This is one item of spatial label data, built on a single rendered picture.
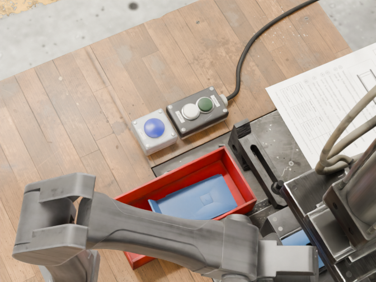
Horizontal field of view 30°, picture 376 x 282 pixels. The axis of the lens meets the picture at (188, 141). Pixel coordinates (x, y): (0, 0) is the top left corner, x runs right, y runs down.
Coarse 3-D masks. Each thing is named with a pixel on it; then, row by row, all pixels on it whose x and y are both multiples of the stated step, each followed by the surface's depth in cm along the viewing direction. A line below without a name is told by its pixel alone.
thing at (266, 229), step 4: (264, 224) 126; (268, 224) 124; (264, 228) 126; (268, 228) 124; (260, 232) 130; (264, 232) 127; (268, 232) 125; (272, 232) 123; (264, 236) 128; (308, 244) 124
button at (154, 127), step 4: (148, 120) 134; (152, 120) 134; (156, 120) 134; (160, 120) 134; (144, 124) 133; (148, 124) 133; (152, 124) 133; (156, 124) 133; (160, 124) 133; (144, 128) 133; (148, 128) 133; (152, 128) 133; (156, 128) 133; (160, 128) 133; (164, 128) 133; (148, 132) 132; (152, 132) 132; (156, 132) 133; (160, 132) 133; (148, 136) 133; (152, 136) 132; (156, 136) 132
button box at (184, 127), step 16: (256, 32) 147; (240, 64) 143; (240, 80) 142; (192, 96) 137; (208, 96) 137; (224, 96) 138; (176, 112) 135; (208, 112) 136; (224, 112) 136; (176, 128) 136; (192, 128) 134
